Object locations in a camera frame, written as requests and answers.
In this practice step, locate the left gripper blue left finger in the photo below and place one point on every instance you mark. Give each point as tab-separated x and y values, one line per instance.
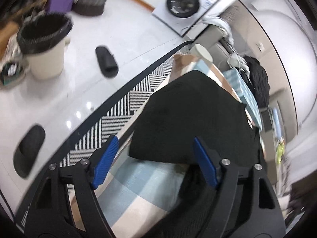
101	161

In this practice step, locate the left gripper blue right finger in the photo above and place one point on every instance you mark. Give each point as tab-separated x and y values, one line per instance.
208	161

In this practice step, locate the black knit sweater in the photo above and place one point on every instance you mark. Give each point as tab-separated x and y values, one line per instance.
190	106

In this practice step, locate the black clothes pile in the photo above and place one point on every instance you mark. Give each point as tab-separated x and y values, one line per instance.
258	82

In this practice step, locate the grey white clothes heap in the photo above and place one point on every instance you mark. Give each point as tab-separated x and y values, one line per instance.
223	27

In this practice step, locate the black white striped rug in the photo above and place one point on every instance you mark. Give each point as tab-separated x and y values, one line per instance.
114	104

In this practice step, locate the brown blue checkered tablecloth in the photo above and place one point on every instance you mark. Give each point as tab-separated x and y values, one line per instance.
135	193

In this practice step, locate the yellow green item on shelf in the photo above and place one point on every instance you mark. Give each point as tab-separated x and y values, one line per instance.
279	150

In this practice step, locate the black slipper near rug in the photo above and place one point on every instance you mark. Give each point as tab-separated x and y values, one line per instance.
28	150

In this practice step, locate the light blue checkered cloth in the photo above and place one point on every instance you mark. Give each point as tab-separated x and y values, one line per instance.
240	87

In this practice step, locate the black slipper near bin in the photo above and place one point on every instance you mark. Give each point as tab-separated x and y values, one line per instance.
106	61

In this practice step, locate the round white stool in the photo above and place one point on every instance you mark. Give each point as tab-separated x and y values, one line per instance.
202	53

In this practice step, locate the grey sofa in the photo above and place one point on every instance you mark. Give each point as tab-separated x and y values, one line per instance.
216	45

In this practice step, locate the white bin with black bag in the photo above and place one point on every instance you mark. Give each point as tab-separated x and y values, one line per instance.
42	42

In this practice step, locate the white front-load washing machine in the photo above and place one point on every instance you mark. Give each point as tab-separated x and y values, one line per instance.
182	15

